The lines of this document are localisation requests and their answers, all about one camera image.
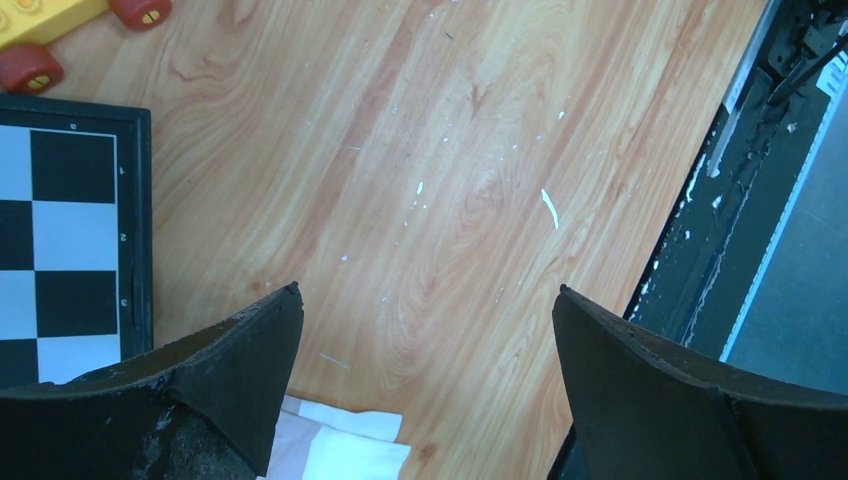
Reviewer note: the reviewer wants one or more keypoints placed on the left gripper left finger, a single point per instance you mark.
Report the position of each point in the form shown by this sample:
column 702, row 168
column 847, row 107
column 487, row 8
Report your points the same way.
column 202, row 407

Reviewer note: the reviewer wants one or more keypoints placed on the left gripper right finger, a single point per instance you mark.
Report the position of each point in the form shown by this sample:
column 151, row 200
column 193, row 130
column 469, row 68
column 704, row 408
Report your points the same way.
column 645, row 407

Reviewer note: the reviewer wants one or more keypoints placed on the pink underwear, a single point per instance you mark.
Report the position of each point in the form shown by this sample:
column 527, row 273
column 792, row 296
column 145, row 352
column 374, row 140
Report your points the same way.
column 317, row 441

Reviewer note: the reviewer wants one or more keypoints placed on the black white chessboard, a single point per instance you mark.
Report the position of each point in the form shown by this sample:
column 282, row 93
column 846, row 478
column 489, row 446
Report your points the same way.
column 76, row 238

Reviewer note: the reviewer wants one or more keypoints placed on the yellow toy brick car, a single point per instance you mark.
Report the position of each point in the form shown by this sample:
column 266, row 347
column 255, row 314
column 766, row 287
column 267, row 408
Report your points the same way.
column 28, row 27

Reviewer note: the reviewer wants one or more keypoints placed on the aluminium front rail frame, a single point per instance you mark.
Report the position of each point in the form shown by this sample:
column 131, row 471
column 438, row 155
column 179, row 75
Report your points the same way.
column 792, row 325

